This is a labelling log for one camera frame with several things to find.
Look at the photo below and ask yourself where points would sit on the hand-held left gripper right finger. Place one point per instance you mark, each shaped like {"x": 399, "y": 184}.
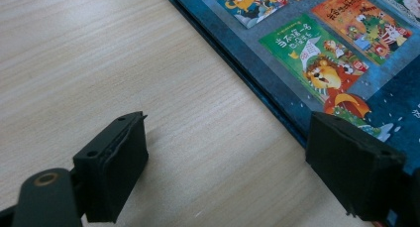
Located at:
{"x": 355, "y": 174}

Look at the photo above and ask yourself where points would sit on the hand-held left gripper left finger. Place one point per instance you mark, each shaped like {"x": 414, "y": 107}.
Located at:
{"x": 110, "y": 174}

